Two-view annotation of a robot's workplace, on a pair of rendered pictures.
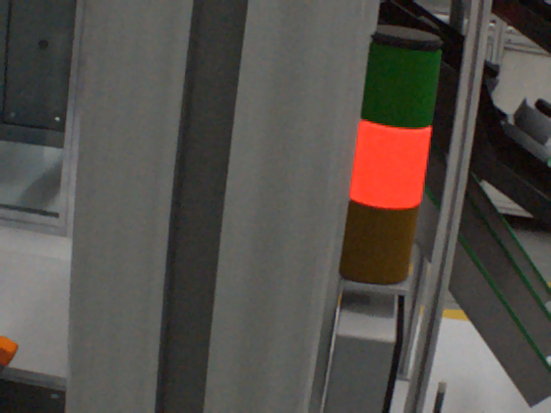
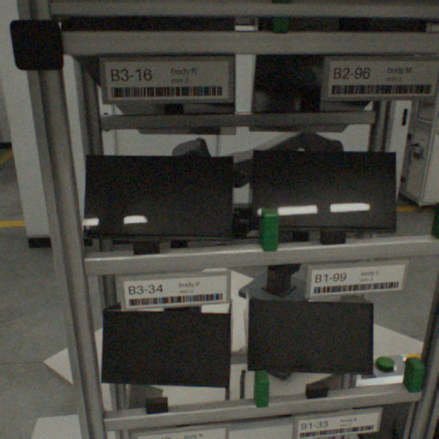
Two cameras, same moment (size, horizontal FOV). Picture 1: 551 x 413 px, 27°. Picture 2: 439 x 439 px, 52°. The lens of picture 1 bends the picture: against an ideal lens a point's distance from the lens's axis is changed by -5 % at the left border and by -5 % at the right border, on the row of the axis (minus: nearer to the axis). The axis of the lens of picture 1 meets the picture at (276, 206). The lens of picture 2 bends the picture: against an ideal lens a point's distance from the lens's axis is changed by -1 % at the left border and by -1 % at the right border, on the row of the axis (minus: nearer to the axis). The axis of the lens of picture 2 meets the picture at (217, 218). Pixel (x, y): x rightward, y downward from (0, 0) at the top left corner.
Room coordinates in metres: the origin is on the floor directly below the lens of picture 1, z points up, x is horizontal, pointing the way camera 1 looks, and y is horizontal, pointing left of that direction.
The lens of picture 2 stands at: (1.38, 0.30, 1.62)
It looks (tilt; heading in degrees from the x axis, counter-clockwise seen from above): 22 degrees down; 259
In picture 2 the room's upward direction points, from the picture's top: straight up
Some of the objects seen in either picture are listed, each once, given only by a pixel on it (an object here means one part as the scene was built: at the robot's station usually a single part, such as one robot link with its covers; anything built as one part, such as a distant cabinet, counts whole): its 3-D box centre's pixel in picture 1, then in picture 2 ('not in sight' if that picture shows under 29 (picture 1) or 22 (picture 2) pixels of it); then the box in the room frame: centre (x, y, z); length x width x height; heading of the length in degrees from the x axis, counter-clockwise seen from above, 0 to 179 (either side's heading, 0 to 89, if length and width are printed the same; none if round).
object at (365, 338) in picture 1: (377, 221); not in sight; (0.71, -0.06, 1.29); 0.12 x 0.05 x 0.25; 176
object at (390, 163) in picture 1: (387, 157); not in sight; (0.71, -0.06, 1.33); 0.05 x 0.05 x 0.05
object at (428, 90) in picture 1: (397, 81); not in sight; (0.71, -0.06, 1.38); 0.05 x 0.05 x 0.05
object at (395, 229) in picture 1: (375, 234); not in sight; (0.71, -0.06, 1.28); 0.05 x 0.05 x 0.05
